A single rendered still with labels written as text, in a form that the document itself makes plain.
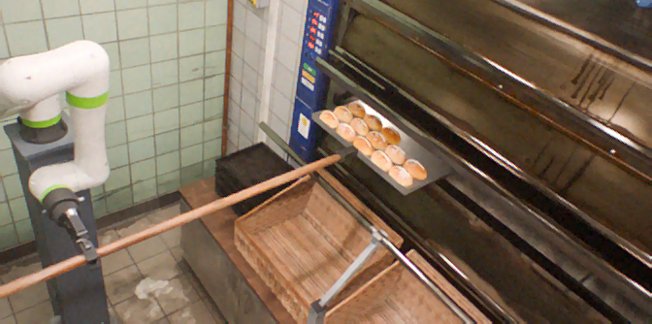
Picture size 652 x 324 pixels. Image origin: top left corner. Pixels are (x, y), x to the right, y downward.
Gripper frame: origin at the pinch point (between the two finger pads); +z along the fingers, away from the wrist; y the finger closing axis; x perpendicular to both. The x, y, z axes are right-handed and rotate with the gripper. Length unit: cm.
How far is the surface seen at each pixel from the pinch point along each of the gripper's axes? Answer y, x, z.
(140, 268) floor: 120, -44, -84
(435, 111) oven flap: -28, -112, 22
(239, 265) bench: 62, -63, -17
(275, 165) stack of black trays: 42, -100, -47
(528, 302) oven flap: 17, -115, 78
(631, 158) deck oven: -47, -115, 81
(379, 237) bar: 2, -78, 38
